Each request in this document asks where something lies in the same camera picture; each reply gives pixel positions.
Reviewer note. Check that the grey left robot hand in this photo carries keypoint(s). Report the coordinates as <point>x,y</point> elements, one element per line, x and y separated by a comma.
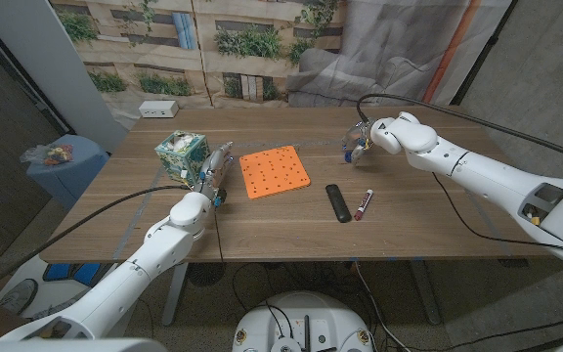
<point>215,171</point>

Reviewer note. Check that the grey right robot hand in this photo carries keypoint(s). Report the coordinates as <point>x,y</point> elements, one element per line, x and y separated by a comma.
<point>359,139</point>

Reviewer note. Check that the blue peg toy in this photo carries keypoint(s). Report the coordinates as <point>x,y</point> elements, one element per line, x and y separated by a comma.
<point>347,157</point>

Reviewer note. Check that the orange peg board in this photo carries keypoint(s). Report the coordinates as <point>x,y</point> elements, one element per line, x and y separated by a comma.
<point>274,171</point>

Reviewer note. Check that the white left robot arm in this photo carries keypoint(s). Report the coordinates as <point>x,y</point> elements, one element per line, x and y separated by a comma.
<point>154,254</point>

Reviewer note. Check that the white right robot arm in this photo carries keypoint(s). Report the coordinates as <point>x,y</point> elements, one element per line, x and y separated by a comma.
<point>482,176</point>

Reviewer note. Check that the floral tissue box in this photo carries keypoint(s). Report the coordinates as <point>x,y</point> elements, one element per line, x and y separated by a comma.
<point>181,151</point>

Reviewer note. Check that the red marker white cap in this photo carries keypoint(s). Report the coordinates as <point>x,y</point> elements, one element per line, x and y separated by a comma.
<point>363,204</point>

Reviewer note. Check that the black TV remote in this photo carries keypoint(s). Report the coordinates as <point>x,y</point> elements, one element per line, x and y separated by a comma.
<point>337,203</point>

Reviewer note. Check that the white power strip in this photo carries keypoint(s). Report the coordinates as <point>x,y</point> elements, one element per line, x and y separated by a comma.
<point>158,109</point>

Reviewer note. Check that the round black floor fan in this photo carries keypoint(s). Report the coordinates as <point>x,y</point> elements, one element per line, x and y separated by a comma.
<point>205,274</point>

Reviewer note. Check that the grey table leg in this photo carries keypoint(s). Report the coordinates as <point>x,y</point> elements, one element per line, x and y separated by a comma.
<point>174,293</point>
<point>425,293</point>

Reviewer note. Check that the printed fabric backdrop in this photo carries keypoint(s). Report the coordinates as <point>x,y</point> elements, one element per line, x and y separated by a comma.
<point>262,49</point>

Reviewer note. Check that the blue round stool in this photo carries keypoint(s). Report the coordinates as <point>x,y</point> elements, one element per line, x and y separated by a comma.
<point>71,176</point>

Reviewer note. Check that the black backdrop stand pole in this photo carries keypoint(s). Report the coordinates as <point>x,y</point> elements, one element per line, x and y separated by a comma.
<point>482,54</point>

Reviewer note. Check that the plastic bag colourful toys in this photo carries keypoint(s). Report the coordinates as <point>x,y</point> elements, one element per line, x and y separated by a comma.
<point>52,154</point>

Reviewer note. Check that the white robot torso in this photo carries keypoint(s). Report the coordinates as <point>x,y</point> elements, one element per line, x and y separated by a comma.
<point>306,313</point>

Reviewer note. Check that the white robot head rim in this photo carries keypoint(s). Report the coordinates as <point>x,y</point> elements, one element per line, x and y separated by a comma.
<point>66,346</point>

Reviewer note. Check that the white wall panel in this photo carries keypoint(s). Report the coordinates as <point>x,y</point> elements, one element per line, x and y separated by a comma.
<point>42,49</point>

